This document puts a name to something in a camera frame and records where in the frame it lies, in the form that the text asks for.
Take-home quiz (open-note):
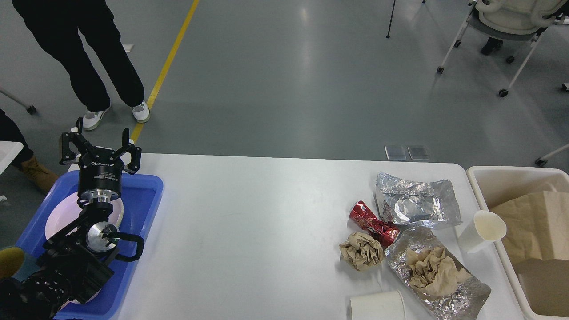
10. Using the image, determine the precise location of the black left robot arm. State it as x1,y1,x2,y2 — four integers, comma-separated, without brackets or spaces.
1,118,144,320

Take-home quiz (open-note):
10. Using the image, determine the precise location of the metal floor plate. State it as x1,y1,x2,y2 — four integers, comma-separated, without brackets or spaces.
407,145,429,161
384,145,407,161

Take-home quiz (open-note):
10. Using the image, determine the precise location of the brown paper bag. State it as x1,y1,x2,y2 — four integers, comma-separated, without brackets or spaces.
491,191,569,317

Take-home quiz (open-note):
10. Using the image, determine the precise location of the crumpled aluminium foil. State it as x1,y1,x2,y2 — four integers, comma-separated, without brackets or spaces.
385,226,491,320

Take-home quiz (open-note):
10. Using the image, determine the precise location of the metal floor plate left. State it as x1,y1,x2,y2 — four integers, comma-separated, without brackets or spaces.
384,145,407,161

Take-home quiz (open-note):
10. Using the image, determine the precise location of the metal floor plate right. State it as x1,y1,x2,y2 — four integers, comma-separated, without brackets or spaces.
407,145,429,161

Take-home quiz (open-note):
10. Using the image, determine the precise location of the white chair base left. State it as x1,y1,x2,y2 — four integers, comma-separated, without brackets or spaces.
0,87,37,115

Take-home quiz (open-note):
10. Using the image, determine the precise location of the flat aluminium foil sheet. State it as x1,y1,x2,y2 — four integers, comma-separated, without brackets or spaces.
375,172,463,229

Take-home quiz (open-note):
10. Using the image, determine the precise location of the white paper cup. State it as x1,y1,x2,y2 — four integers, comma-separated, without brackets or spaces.
350,290,406,320

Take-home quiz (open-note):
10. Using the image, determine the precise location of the white plastic spoon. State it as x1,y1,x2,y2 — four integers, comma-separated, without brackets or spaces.
458,210,507,253

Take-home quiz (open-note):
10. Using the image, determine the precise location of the teal mug yellow inside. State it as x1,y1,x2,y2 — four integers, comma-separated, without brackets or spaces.
0,247,25,279

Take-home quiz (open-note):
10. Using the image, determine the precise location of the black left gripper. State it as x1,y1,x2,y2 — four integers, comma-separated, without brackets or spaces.
59,117,142,200

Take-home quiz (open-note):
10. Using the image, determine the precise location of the crumpled brown paper ball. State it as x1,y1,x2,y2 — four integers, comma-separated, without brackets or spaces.
339,232,385,272

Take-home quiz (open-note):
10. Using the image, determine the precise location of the white side table left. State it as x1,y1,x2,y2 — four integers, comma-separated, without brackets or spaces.
0,140,23,174

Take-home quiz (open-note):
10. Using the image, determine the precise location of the black tripod leg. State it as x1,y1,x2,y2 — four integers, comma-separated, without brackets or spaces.
385,0,397,39

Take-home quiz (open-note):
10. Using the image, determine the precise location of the beige plastic bin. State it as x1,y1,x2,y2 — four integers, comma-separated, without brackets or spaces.
467,166,569,320

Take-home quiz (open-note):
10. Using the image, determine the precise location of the red foil wrapper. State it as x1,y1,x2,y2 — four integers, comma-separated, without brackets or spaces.
349,200,400,248

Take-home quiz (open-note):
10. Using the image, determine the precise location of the brown boot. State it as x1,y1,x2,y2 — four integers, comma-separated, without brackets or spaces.
0,110,59,193

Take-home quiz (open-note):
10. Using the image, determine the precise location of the person leg top left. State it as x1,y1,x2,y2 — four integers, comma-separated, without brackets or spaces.
12,0,150,130

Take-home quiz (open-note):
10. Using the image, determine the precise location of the pink plate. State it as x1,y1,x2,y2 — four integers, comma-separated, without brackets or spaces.
44,192,124,239

